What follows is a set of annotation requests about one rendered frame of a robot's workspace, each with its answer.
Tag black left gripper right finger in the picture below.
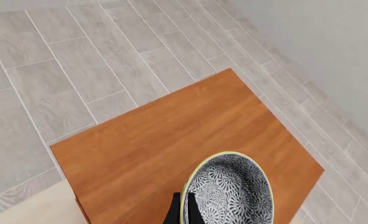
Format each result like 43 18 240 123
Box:
185 192 206 224

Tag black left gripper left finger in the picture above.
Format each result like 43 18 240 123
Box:
162 192 182 224

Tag wooden cabinet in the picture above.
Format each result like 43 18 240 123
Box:
49 67 324 224

